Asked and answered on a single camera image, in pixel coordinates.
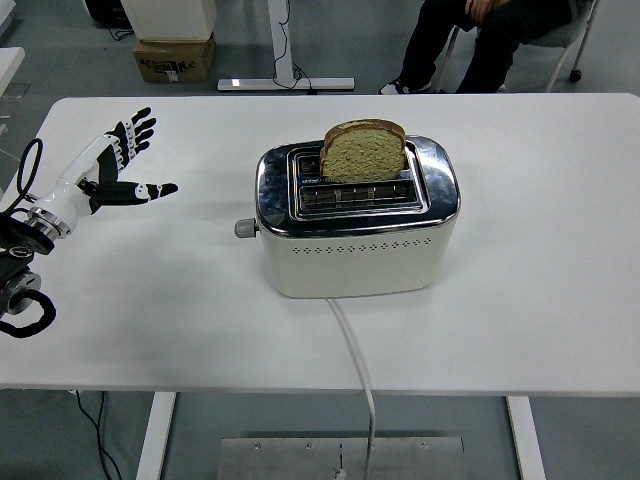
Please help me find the thin black cable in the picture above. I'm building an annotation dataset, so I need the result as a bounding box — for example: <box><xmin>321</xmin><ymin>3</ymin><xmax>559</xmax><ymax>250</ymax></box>
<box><xmin>97</xmin><ymin>391</ymin><xmax>114</xmax><ymax>480</ymax></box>
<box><xmin>74</xmin><ymin>390</ymin><xmax>124</xmax><ymax>480</ymax></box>

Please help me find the brown cardboard box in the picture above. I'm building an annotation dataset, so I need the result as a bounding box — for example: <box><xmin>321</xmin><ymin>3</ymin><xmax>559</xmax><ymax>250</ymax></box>
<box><xmin>132</xmin><ymin>32</ymin><xmax>217</xmax><ymax>84</ymax></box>

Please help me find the white side table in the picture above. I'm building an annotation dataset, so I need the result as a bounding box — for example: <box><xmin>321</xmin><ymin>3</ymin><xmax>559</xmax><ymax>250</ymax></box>
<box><xmin>0</xmin><ymin>47</ymin><xmax>26</xmax><ymax>98</ymax></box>

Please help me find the black cable on desk leg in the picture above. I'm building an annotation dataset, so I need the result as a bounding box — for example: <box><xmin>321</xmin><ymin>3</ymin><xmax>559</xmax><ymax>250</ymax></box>
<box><xmin>272</xmin><ymin>0</ymin><xmax>319</xmax><ymax>95</ymax></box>

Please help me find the white power cable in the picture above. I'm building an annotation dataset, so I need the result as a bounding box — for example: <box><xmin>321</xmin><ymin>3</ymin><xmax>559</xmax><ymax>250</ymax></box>
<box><xmin>327</xmin><ymin>297</ymin><xmax>377</xmax><ymax>480</ymax></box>

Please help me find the brown bread slice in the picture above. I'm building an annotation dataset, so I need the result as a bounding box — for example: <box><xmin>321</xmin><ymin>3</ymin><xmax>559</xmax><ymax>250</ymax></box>
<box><xmin>319</xmin><ymin>118</ymin><xmax>407</xmax><ymax>184</ymax></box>

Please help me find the cream and chrome toaster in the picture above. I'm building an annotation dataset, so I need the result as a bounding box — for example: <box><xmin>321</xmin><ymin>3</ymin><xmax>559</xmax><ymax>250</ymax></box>
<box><xmin>233</xmin><ymin>134</ymin><xmax>461</xmax><ymax>299</ymax></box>

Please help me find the person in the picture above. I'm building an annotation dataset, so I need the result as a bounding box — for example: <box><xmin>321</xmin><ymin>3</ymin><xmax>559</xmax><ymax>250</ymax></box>
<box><xmin>378</xmin><ymin>0</ymin><xmax>591</xmax><ymax>95</ymax></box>

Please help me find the white T-shaped desk leg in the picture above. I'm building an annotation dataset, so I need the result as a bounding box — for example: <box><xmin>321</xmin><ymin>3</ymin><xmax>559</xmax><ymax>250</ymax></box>
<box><xmin>217</xmin><ymin>0</ymin><xmax>356</xmax><ymax>93</ymax></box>

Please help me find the white box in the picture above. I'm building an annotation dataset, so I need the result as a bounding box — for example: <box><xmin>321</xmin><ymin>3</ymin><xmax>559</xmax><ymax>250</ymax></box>
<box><xmin>120</xmin><ymin>0</ymin><xmax>218</xmax><ymax>42</ymax></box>

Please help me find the black equipment case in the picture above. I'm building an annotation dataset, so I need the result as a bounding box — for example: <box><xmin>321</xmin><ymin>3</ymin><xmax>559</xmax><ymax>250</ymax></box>
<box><xmin>82</xmin><ymin>0</ymin><xmax>133</xmax><ymax>29</ymax></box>

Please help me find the white table leg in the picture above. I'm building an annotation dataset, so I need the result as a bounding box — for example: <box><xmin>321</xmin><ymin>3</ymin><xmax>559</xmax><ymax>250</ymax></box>
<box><xmin>135</xmin><ymin>391</ymin><xmax>177</xmax><ymax>480</ymax></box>
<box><xmin>505</xmin><ymin>395</ymin><xmax>549</xmax><ymax>480</ymax></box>

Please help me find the grey chair with metal legs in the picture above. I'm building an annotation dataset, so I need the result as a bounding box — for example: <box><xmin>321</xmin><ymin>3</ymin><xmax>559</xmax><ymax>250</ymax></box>
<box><xmin>437</xmin><ymin>0</ymin><xmax>601</xmax><ymax>94</ymax></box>

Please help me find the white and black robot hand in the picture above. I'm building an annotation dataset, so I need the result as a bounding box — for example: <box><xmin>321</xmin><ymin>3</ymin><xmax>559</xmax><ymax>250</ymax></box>
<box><xmin>34</xmin><ymin>106</ymin><xmax>179</xmax><ymax>231</ymax></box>

